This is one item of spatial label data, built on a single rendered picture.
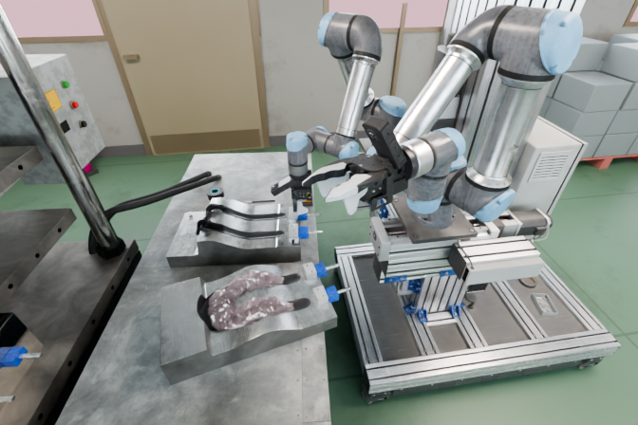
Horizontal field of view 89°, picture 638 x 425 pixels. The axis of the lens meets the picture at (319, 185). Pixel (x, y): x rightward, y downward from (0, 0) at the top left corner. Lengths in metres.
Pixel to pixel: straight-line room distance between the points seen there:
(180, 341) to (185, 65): 2.84
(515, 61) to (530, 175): 0.66
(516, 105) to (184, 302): 1.05
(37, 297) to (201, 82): 2.49
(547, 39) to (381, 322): 1.46
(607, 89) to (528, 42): 3.03
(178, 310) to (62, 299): 0.52
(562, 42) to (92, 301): 1.53
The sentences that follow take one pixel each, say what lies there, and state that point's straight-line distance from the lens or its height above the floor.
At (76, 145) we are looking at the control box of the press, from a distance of 1.60.
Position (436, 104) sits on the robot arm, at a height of 1.48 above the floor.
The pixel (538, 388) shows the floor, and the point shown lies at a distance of 2.21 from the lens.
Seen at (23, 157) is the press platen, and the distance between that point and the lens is 1.31.
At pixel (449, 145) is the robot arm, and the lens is 0.71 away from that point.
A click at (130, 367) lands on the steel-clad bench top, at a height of 0.80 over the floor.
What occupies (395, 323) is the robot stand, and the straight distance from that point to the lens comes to 1.88.
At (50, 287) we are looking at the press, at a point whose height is 0.79.
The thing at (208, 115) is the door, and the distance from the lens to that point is 3.65.
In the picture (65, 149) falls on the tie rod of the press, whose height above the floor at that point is 1.26.
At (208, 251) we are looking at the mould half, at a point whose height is 0.88.
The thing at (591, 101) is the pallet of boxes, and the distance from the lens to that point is 3.80.
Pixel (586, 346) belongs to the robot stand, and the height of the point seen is 0.21.
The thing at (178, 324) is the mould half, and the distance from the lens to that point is 1.08.
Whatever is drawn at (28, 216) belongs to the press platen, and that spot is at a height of 1.04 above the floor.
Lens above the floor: 1.77
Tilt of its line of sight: 35 degrees down
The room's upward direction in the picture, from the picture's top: straight up
